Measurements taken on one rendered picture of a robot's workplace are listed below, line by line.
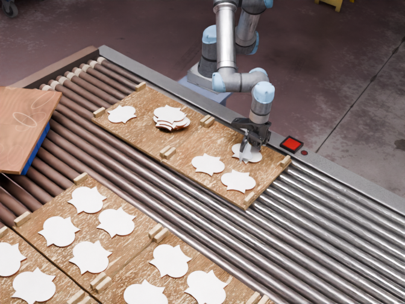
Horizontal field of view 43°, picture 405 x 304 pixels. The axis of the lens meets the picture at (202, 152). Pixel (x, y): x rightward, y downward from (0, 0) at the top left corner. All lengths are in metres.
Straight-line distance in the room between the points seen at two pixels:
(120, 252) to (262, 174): 0.66
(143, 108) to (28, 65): 2.29
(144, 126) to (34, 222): 0.65
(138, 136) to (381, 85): 2.74
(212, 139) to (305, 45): 2.78
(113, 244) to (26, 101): 0.80
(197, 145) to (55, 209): 0.64
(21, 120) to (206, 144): 0.76
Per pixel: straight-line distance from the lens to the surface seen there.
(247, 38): 2.43
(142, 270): 1.74
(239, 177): 2.02
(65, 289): 1.73
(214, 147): 2.16
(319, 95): 4.22
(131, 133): 2.22
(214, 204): 1.95
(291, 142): 2.24
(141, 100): 2.41
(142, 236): 1.83
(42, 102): 2.28
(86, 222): 1.89
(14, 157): 2.03
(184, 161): 2.08
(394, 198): 2.15
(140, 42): 4.71
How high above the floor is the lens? 2.36
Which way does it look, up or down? 42 degrees down
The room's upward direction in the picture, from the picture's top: 3 degrees clockwise
